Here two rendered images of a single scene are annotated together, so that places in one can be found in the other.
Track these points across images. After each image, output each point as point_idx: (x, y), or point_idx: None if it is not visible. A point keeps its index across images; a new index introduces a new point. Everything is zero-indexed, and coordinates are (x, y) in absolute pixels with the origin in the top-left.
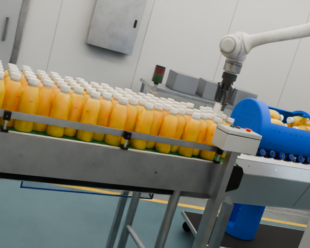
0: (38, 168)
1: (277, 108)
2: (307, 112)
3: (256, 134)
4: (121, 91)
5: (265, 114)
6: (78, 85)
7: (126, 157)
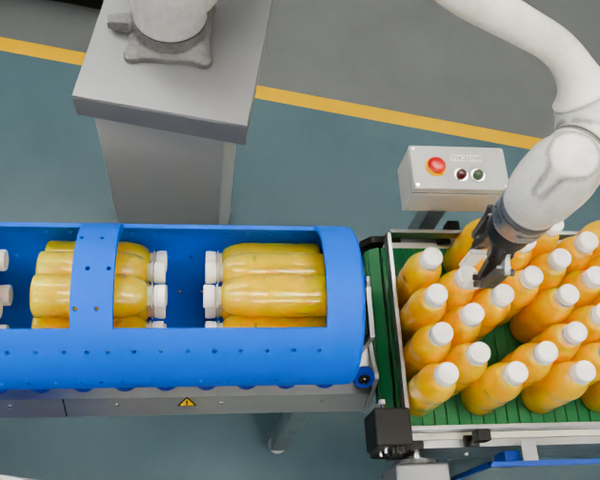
0: None
1: (195, 328)
2: (90, 272)
3: (425, 149)
4: None
5: (338, 228)
6: None
7: None
